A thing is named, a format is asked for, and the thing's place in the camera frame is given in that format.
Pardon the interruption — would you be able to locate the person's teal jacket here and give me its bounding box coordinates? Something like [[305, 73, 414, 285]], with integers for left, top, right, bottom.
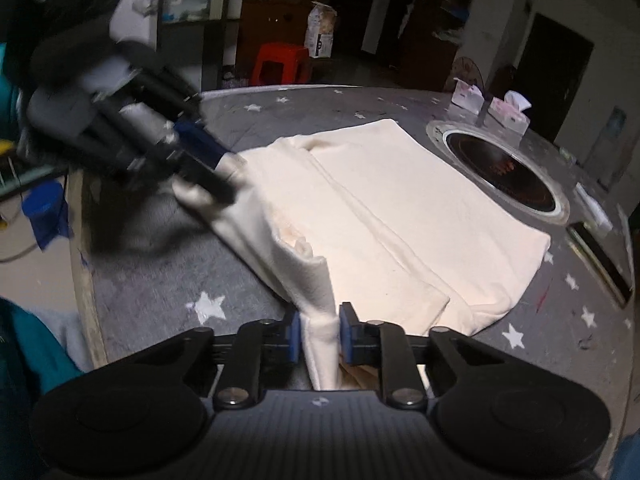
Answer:
[[0, 300, 83, 480]]

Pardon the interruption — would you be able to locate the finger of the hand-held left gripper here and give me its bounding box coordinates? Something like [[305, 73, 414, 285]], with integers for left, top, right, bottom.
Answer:
[[142, 152, 238, 207], [174, 119, 232, 170]]

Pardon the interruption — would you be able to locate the tall wooden shelf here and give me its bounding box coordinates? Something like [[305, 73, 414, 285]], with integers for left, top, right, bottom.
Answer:
[[400, 0, 481, 91]]

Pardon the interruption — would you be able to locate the blue plastic bin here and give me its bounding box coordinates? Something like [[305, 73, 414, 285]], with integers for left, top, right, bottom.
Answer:
[[22, 180, 71, 250]]

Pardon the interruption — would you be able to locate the white remote control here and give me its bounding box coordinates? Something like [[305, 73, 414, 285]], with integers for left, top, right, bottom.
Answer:
[[575, 182, 611, 228]]

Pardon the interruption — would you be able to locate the black smartphone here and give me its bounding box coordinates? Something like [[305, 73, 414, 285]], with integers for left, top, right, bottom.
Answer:
[[567, 222, 632, 306]]

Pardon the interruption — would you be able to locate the blue water bottle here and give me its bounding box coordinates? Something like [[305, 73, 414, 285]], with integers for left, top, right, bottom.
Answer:
[[607, 107, 627, 143]]

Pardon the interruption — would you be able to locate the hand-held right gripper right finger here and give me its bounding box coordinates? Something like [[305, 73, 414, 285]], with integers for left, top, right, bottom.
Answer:
[[339, 302, 493, 410]]

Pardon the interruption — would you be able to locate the dark wooden door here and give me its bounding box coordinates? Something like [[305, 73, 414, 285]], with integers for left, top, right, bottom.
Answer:
[[515, 12, 596, 143]]

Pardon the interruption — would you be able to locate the round black induction cooktop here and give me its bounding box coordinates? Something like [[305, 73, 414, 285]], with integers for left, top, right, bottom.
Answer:
[[426, 120, 571, 226]]

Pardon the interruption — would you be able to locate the red plastic stool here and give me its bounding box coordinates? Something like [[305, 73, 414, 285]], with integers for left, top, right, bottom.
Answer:
[[250, 43, 313, 86]]

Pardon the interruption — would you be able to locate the grey star-print tablecloth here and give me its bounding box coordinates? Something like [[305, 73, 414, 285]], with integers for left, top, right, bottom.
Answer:
[[67, 84, 640, 401]]

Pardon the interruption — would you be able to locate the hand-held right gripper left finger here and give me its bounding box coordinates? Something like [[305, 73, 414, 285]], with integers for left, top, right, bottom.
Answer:
[[150, 310, 303, 411]]

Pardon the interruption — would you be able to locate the cream sweatshirt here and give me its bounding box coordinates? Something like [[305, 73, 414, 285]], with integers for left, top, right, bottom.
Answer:
[[172, 119, 552, 392]]

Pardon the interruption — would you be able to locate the pink white tissue box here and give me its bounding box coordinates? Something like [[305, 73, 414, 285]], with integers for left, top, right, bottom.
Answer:
[[451, 79, 486, 113]]

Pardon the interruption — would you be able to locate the white paper bag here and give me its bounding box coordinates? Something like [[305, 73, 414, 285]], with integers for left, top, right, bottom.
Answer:
[[305, 2, 337, 58]]

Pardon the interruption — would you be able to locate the pink tissue box with tissue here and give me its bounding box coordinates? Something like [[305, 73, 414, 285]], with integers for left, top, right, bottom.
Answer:
[[489, 91, 532, 136]]

